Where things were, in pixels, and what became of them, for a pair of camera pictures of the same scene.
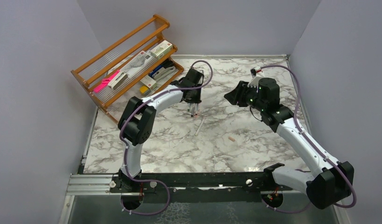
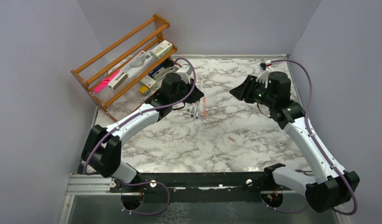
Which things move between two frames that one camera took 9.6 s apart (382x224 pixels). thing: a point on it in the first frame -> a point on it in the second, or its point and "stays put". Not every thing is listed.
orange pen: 197,115 -> 204,109
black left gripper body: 195,97 stays put
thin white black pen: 193,110 stays put
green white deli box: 162,49 stays put
